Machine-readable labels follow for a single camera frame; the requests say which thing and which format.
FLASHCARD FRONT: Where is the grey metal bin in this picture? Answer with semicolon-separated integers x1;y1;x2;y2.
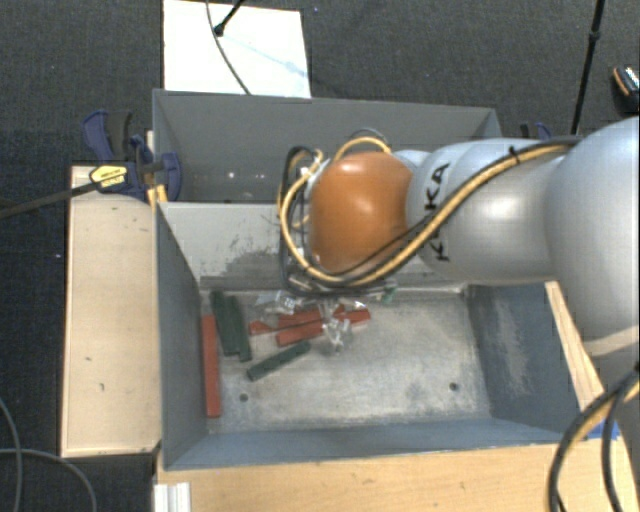
151;88;585;472

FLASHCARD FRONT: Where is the pale wood flat board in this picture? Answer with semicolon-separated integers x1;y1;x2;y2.
59;164;164;459

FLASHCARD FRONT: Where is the dark green flat block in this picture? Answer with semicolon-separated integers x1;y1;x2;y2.
245;341;312;383
209;290;239;358
227;295;253;363

